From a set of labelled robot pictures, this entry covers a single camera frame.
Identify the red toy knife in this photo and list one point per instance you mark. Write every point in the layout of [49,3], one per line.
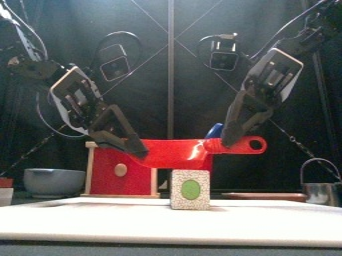
[188,153]

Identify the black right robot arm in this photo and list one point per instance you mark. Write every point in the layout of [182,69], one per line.
[319,23]

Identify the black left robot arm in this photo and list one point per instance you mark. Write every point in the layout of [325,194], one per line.
[25,63]

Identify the sushi piece green centre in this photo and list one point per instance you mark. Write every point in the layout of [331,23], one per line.
[190,190]

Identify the blue toy piece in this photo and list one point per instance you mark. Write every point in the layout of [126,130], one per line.
[216,131]

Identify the red wooden box with knob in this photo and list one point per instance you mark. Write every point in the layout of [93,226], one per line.
[107,176]

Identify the grey bowl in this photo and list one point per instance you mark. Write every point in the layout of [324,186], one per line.
[54,181]

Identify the brown flat tray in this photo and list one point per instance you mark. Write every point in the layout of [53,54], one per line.
[262,196]

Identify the white cutting board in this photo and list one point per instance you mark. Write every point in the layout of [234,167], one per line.
[134,220]

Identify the red and white cup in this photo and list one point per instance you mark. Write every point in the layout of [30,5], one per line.
[6,191]

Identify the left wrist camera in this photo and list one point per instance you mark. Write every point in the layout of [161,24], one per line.
[115,63]

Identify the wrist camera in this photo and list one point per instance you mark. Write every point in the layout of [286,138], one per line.
[115,63]
[224,55]

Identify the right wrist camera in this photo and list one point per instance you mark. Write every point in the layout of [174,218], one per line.
[224,55]

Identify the vertical metal frame pole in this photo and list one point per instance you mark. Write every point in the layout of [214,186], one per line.
[172,66]

